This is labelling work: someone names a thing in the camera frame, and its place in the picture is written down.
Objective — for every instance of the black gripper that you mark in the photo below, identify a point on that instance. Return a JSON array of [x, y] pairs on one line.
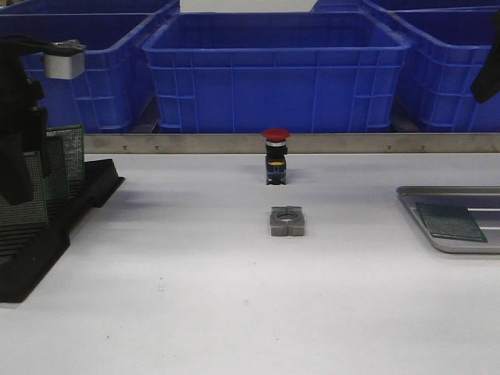
[[23, 121]]

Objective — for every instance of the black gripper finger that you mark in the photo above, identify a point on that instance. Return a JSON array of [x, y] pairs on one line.
[[486, 83]]

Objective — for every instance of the black slotted board rack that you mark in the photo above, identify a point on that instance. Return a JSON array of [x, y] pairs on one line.
[[28, 253]]

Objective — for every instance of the silver metal tray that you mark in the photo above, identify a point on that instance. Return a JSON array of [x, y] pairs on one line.
[[482, 202]]

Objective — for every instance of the right blue plastic crate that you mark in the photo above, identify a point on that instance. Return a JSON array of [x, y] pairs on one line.
[[447, 50]]

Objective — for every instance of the blue plastic crate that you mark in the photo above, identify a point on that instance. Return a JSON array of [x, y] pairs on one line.
[[116, 86], [235, 73], [447, 50]]

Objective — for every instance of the left blue plastic crate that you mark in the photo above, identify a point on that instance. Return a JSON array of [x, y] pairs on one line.
[[116, 86]]

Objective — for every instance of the far left blue crate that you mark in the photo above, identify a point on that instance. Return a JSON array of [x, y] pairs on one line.
[[89, 7]]

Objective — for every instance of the far right blue crate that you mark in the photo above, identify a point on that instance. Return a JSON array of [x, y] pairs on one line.
[[394, 5]]

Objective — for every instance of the centre blue plastic crate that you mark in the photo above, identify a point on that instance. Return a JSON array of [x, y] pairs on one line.
[[235, 73]]

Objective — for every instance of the red emergency stop button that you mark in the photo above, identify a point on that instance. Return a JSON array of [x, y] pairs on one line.
[[276, 150]]

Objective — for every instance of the grey square mounting block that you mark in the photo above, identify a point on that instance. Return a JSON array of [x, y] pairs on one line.
[[287, 221]]

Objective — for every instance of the metal table edge rail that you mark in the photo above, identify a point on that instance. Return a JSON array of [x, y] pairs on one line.
[[372, 143]]

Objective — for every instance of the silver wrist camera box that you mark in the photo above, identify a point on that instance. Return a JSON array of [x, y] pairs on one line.
[[64, 60]]

